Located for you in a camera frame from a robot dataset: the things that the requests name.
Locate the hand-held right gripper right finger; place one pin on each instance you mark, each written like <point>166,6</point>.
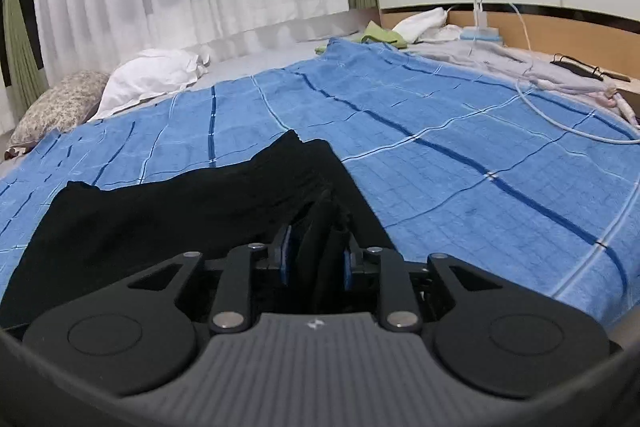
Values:
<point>346,264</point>

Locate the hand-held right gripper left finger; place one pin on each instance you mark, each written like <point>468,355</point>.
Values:
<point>285,252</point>

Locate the black pants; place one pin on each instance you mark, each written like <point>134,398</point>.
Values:
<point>175,217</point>

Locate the blue checked blanket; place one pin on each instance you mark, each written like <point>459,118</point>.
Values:
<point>450,187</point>

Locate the white pillow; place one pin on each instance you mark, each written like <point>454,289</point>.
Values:
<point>150,74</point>

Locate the green cloth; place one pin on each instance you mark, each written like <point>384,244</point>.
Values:
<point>385,34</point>

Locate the pale grey blanket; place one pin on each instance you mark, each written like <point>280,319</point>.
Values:
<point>490,57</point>

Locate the blue and white box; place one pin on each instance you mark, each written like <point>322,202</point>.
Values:
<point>481,34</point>

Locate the floral pillow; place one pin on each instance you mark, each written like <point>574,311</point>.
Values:
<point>60,102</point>

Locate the white charger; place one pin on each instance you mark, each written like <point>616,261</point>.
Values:
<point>480,17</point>

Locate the pink and white cloth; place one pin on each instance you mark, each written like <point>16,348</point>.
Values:
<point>620,104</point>

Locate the wooden headboard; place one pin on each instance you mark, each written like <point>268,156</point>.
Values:
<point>565,32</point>

